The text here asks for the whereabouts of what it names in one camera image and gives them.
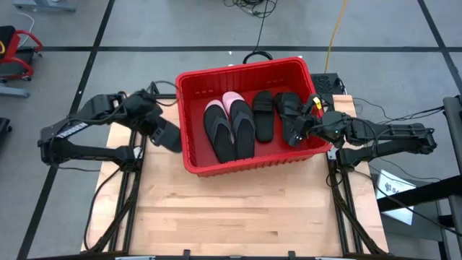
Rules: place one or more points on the pink rubber slide sandal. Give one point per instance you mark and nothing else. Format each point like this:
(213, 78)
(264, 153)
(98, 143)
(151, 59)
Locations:
(216, 104)
(231, 97)

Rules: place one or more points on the black aluminium table frame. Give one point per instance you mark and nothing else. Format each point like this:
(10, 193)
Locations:
(329, 103)

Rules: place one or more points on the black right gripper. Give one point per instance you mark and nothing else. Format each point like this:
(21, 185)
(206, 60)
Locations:
(312, 121)

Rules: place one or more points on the black frame clamp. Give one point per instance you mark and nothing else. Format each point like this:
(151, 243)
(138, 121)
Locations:
(186, 253)
(291, 255)

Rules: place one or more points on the black flip-flop sandal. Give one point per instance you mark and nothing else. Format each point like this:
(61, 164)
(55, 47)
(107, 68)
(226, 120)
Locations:
(243, 141)
(220, 141)

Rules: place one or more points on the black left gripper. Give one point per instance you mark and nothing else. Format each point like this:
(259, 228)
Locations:
(156, 128)

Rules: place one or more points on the yellow tag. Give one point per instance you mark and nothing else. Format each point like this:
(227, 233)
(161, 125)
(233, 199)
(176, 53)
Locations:
(317, 102)

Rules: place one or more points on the red mechanic creeper seat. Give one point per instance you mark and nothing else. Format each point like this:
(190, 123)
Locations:
(9, 47)

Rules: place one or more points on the white printed paper sheet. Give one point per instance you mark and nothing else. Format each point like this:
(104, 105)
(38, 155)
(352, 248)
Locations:
(397, 202)

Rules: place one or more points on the grey metal stand foot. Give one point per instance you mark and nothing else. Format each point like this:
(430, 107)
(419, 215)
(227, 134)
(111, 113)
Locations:
(14, 92)
(43, 4)

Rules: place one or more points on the black perforated computer box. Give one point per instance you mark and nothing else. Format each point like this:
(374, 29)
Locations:
(325, 83)

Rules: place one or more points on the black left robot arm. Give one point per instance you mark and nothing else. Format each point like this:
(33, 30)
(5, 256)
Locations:
(72, 128)

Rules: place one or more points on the black rubber slide sandal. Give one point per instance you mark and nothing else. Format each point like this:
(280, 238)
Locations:
(173, 139)
(286, 131)
(263, 126)
(288, 103)

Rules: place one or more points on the black caster base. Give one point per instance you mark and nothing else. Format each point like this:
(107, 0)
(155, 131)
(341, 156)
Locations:
(3, 124)

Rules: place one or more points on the red plastic storage bin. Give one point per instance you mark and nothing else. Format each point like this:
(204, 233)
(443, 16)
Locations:
(249, 77)

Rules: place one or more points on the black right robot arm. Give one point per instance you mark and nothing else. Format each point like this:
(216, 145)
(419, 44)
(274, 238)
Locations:
(397, 135)

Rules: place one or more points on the black metal beam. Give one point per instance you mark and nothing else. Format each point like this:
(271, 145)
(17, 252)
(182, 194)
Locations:
(426, 191)

